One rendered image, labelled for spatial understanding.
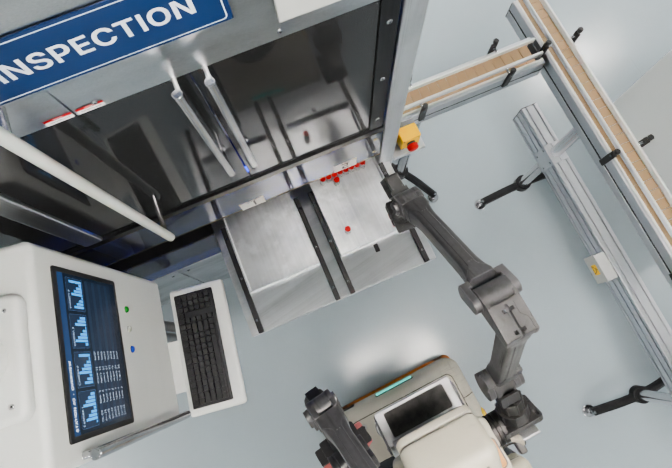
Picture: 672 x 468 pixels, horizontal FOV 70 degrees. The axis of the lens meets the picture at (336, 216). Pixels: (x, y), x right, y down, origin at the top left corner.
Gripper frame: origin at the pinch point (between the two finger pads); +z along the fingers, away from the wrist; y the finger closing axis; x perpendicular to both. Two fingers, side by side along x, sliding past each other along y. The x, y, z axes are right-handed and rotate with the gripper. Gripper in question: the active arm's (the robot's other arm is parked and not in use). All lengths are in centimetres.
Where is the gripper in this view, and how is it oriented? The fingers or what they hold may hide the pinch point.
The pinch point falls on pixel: (398, 220)
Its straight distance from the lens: 154.2
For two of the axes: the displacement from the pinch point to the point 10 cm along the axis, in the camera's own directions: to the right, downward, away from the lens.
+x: -9.2, 3.8, -0.7
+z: 0.2, 2.3, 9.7
